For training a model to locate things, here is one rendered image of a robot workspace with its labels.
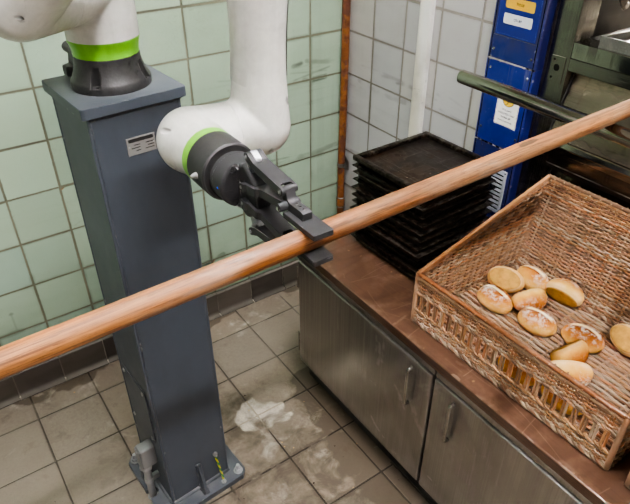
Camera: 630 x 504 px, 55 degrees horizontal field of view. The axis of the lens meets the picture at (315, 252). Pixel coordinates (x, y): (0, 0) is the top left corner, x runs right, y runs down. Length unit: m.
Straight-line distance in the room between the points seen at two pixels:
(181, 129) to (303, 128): 1.36
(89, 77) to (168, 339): 0.62
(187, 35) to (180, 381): 1.03
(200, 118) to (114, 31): 0.27
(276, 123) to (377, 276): 0.77
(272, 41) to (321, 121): 1.37
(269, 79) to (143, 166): 0.36
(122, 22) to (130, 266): 0.48
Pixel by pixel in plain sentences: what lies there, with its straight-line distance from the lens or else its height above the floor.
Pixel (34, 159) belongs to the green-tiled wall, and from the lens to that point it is 1.95.
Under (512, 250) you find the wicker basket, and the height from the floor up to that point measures 0.65.
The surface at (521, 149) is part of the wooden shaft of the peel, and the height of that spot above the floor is 1.20.
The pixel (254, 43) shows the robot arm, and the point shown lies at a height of 1.33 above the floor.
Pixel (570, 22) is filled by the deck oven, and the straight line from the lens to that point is 1.67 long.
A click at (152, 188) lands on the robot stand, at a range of 1.27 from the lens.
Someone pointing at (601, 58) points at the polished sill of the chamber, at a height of 1.16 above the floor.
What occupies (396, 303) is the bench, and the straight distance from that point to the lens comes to 1.61.
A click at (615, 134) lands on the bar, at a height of 1.16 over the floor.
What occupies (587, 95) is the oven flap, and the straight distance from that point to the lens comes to 1.69.
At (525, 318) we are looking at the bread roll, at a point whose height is 0.63.
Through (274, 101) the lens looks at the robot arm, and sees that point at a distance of 1.03.
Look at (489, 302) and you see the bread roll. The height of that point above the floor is 0.62.
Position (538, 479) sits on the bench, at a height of 0.49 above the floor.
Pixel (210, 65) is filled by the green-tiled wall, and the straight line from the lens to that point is 2.04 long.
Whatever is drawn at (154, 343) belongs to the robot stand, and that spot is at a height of 0.62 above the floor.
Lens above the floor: 1.60
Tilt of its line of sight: 35 degrees down
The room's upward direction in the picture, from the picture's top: straight up
